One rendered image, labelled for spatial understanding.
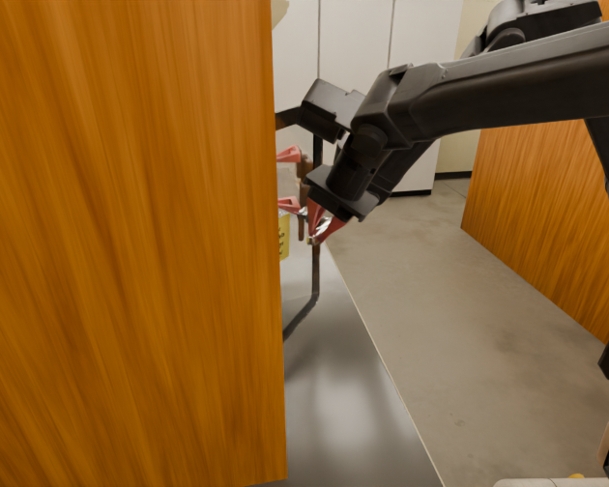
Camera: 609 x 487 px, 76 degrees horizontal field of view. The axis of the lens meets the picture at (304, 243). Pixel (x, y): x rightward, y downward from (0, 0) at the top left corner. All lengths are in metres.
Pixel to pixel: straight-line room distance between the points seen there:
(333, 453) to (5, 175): 0.53
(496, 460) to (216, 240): 1.69
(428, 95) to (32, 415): 0.51
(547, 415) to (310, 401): 1.59
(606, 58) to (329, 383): 0.59
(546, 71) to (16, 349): 0.50
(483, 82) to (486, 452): 1.69
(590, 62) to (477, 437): 1.74
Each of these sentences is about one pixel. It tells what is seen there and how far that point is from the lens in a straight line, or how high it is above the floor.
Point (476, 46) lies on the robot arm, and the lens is 0.69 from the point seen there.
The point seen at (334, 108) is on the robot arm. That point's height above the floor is 1.40.
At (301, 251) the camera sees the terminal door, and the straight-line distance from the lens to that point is 0.68.
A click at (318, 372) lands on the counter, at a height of 0.94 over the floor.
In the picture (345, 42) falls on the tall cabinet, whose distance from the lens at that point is 3.64.
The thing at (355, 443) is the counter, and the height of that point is 0.94.
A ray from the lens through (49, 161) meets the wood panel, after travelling 0.36.
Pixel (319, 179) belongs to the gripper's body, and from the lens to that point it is 0.56.
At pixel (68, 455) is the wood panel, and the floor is 1.06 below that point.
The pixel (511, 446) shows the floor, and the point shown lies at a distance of 1.98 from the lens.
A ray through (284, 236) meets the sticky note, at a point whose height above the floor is 1.20.
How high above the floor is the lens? 1.48
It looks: 28 degrees down
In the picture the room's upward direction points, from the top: straight up
